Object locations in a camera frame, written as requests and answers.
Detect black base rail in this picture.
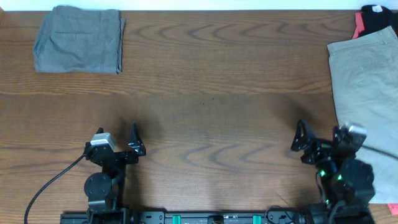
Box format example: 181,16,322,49
60,209,374,224

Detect red cloth corner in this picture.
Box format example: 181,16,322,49
388,203,398,215

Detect grey shorts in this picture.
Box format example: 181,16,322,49
33,6,126,74

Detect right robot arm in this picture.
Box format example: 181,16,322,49
291,119,375,223

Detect beige shorts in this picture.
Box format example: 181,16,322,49
327,26,397,203

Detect red garment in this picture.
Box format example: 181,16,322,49
352,12,365,39

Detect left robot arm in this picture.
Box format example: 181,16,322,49
83,123,146,223

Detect black garment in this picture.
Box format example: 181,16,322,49
359,5,397,37

